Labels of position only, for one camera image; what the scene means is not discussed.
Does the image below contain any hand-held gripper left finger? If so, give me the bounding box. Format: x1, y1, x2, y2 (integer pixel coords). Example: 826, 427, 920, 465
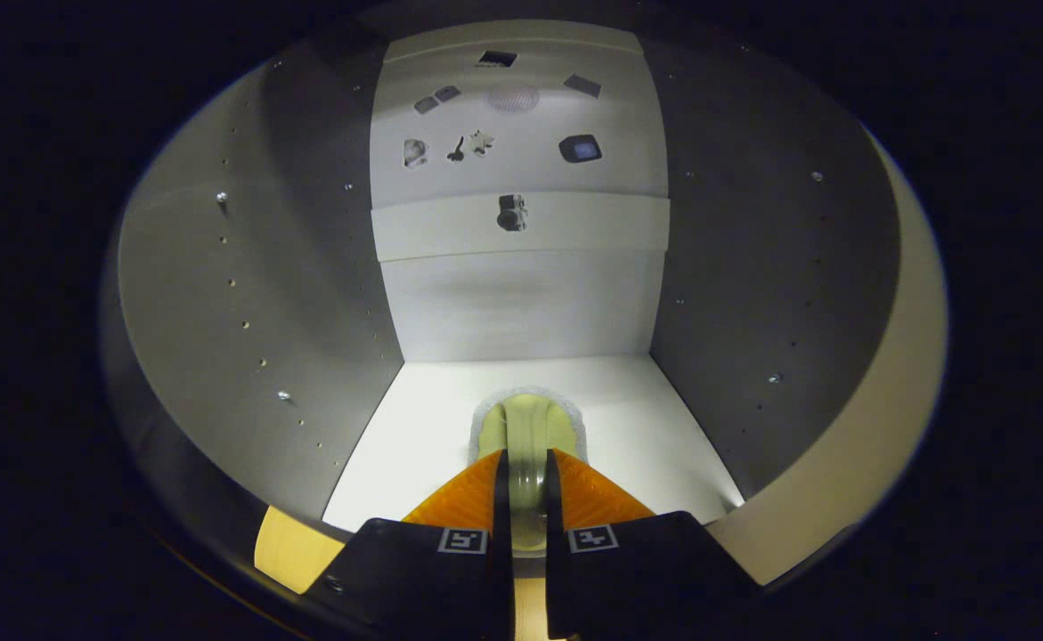
307, 448, 515, 641

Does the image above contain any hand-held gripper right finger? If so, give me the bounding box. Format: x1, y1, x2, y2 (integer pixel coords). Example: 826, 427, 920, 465
544, 448, 762, 641

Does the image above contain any grey framed cabinet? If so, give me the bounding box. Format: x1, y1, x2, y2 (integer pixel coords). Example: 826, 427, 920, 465
98, 18, 903, 615

